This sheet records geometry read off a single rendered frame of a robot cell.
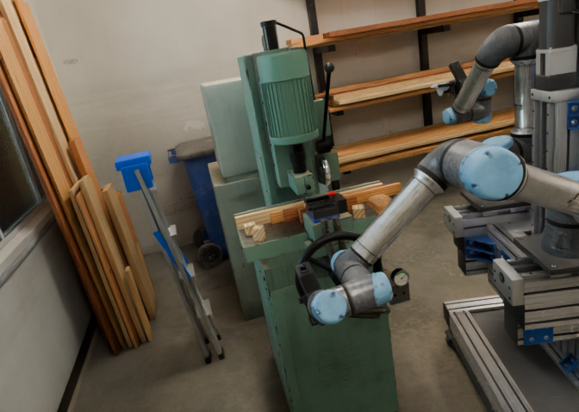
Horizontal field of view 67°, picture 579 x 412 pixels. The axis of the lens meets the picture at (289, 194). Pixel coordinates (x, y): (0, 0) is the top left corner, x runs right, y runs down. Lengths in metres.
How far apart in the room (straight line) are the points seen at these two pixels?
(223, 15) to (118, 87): 1.02
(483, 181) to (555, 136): 0.63
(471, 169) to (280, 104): 0.72
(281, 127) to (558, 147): 0.90
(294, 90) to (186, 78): 2.36
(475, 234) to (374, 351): 0.62
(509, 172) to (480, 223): 0.86
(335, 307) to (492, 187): 0.43
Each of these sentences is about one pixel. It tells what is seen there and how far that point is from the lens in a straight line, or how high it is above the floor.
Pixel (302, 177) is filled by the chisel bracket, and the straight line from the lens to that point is 1.59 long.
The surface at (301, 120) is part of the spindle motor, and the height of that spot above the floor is 1.27.
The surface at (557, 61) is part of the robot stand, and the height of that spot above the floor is 1.34.
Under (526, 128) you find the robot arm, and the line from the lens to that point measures 1.93.
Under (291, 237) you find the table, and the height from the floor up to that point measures 0.90.
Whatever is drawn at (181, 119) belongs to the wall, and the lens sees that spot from 3.81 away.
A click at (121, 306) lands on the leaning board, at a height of 0.30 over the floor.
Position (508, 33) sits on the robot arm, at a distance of 1.82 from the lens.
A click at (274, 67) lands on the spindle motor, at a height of 1.46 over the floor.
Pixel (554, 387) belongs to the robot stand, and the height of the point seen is 0.21.
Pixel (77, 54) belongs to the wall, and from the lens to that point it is 3.87.
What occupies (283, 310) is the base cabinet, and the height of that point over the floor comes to 0.62.
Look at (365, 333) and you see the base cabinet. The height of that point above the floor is 0.43.
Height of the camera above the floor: 1.50
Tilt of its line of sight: 18 degrees down
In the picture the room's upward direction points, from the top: 10 degrees counter-clockwise
